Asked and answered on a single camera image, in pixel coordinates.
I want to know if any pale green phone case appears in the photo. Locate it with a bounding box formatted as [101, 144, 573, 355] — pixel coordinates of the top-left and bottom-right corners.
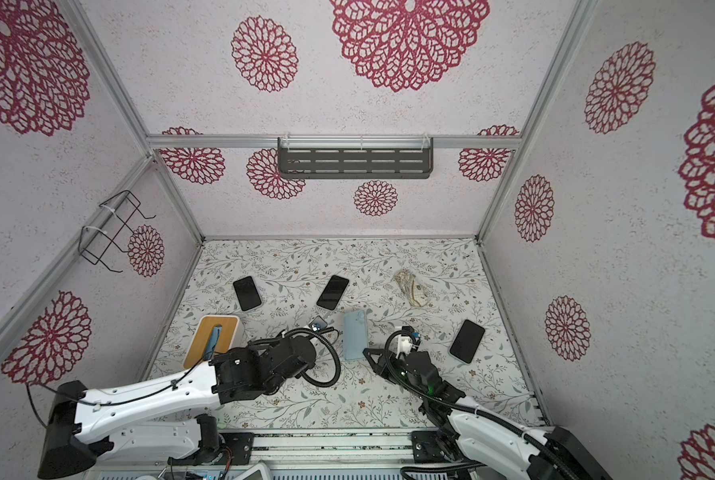
[342, 310, 369, 361]

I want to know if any black phone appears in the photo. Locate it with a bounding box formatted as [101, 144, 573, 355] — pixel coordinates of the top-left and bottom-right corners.
[316, 275, 350, 311]
[449, 319, 485, 364]

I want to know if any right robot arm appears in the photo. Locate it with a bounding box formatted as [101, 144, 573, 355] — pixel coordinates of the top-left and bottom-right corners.
[363, 348, 611, 479]

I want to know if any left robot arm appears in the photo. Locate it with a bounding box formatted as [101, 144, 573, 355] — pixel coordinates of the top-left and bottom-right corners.
[38, 329, 319, 479]

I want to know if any crumpled clear plastic bag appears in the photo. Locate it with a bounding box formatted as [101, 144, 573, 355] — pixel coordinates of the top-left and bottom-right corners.
[393, 269, 433, 308]

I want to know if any white wooden-top tissue box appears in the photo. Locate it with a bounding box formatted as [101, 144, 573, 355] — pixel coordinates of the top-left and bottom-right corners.
[182, 314, 245, 369]

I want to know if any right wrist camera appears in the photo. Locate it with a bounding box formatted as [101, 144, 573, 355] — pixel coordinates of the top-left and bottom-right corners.
[395, 326, 421, 358]

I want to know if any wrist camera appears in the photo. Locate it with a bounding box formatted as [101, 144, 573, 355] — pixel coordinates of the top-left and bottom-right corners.
[308, 316, 328, 332]
[395, 326, 421, 358]

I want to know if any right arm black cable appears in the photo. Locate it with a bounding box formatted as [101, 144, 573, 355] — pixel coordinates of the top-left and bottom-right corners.
[383, 328, 587, 480]

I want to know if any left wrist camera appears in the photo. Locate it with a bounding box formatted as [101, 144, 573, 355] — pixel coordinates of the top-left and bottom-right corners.
[308, 316, 328, 332]

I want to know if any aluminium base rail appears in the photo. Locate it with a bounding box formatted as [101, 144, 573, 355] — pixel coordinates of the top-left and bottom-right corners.
[92, 427, 515, 480]

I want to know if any grey metal wall shelf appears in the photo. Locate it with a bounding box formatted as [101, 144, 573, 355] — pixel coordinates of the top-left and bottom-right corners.
[277, 137, 435, 180]

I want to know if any black wire wall rack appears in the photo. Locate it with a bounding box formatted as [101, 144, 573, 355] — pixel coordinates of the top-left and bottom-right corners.
[76, 189, 155, 274]

